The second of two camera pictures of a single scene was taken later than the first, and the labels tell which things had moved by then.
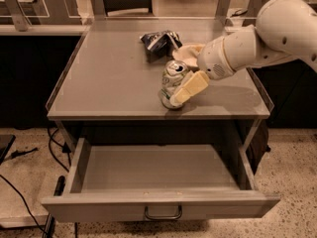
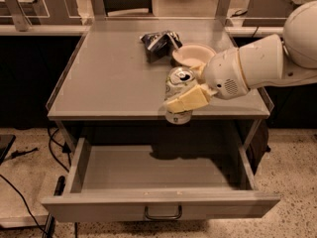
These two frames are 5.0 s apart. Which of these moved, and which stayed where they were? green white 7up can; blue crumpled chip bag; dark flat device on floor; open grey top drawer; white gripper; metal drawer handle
Moved: green white 7up can; white gripper
Stayed: dark flat device on floor; open grey top drawer; blue crumpled chip bag; metal drawer handle
